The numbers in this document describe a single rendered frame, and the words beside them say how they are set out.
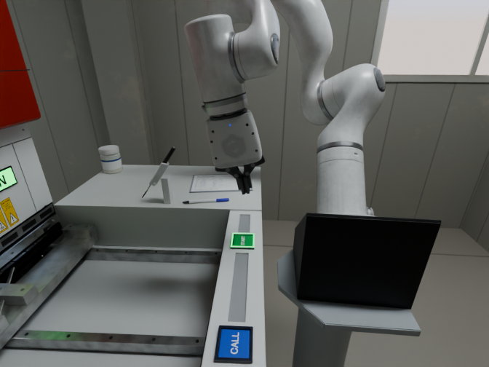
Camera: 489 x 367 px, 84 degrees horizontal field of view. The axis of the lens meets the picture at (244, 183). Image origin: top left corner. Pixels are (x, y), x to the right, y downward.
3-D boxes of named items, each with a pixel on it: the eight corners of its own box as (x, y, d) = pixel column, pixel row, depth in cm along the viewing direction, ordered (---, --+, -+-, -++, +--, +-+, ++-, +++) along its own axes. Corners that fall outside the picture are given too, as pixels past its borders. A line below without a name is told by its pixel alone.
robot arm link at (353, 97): (332, 165, 82) (330, 97, 88) (397, 150, 68) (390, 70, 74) (307, 154, 74) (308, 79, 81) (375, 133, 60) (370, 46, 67)
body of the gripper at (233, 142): (198, 116, 50) (213, 172, 54) (252, 105, 49) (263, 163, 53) (204, 110, 57) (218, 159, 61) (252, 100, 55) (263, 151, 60)
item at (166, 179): (151, 204, 82) (145, 162, 76) (156, 198, 85) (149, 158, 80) (171, 204, 81) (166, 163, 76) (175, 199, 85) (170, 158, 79)
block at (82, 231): (64, 237, 81) (61, 229, 79) (71, 231, 84) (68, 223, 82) (90, 238, 80) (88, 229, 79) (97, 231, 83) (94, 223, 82)
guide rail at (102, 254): (59, 259, 81) (56, 250, 80) (63, 255, 83) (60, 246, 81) (226, 264, 79) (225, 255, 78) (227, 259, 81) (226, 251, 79)
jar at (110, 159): (100, 174, 103) (94, 150, 99) (108, 167, 110) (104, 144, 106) (118, 174, 103) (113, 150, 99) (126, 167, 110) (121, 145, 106)
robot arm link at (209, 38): (255, 88, 53) (214, 96, 57) (241, 12, 48) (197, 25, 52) (241, 96, 46) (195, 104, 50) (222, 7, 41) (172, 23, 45)
